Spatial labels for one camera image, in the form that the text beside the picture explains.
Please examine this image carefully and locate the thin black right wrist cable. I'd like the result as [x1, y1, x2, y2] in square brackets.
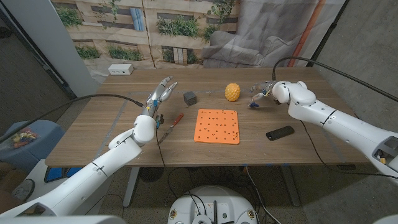
[298, 119, 398, 180]

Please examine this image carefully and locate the orange pegboard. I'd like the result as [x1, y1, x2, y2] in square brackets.
[193, 108, 241, 146]

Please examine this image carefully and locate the bag of colourful toys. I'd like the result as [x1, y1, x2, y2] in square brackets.
[11, 129, 40, 149]

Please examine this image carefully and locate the black phone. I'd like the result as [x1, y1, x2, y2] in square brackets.
[266, 125, 295, 141]

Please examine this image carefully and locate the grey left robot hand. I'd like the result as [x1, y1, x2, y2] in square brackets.
[141, 75, 178, 125]

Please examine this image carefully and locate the dark grey block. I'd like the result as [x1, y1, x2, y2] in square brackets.
[183, 90, 198, 107]

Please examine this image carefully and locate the knife with red handle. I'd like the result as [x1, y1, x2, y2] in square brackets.
[157, 113, 185, 146]

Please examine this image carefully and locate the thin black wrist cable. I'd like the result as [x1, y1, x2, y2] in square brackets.
[298, 119, 398, 180]
[154, 126, 166, 168]

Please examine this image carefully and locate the blue-grey stool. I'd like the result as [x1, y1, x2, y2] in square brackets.
[0, 119, 66, 174]

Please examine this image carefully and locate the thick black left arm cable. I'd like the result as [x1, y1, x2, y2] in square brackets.
[0, 93, 146, 144]

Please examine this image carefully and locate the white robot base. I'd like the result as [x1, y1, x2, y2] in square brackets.
[167, 185, 258, 224]

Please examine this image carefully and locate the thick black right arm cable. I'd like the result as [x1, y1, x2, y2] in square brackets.
[272, 56, 398, 103]

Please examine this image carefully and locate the white robot torso shell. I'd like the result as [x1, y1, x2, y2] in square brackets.
[0, 215, 127, 224]

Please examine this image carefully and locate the grey floor cable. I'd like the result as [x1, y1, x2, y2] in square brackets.
[244, 166, 274, 224]

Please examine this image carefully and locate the thin black left wrist cable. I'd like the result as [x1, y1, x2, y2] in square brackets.
[154, 126, 166, 168]

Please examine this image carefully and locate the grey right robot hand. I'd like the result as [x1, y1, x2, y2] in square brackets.
[248, 80, 277, 109]

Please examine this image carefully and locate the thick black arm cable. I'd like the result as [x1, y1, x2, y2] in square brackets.
[272, 56, 398, 103]
[0, 93, 146, 144]

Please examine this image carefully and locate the white table leg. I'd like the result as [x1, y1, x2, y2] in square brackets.
[123, 166, 141, 208]
[281, 164, 301, 208]

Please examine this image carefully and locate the black round fan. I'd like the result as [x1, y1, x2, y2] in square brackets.
[139, 167, 165, 183]

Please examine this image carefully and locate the white power strip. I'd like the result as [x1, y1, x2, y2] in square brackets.
[108, 63, 134, 76]

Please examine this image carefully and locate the printed fabric backdrop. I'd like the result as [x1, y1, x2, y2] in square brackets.
[51, 0, 346, 83]

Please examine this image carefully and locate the yellow pineapple toy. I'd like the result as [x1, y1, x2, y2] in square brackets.
[224, 83, 241, 103]

